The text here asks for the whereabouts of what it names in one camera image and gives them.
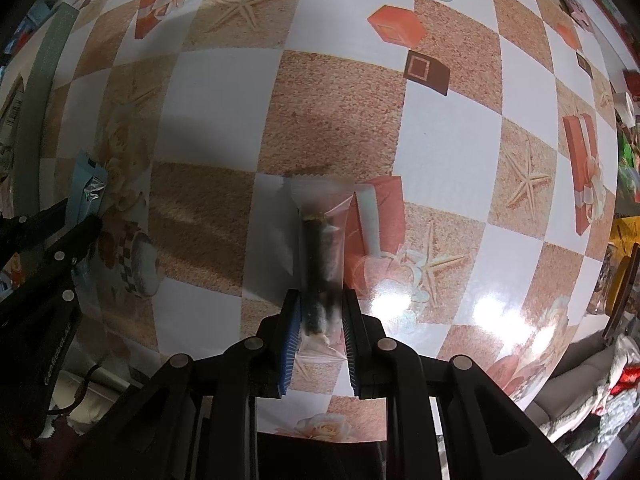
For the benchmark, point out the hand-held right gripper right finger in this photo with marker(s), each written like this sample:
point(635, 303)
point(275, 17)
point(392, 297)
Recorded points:
point(350, 345)

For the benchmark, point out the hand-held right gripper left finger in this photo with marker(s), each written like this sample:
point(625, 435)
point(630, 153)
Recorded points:
point(292, 345)

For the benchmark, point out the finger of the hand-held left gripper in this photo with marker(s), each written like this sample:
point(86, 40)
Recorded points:
point(75, 245)
point(30, 225)

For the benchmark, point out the light blue snack packet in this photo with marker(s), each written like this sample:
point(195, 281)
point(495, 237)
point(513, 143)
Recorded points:
point(87, 185)

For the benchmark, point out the clear packet dark stick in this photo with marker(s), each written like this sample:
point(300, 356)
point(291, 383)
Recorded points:
point(320, 240)

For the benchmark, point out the clear bag of seeds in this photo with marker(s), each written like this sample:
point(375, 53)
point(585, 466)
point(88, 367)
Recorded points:
point(602, 280)

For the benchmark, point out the small pink snack packet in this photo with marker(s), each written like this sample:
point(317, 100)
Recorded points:
point(575, 5)

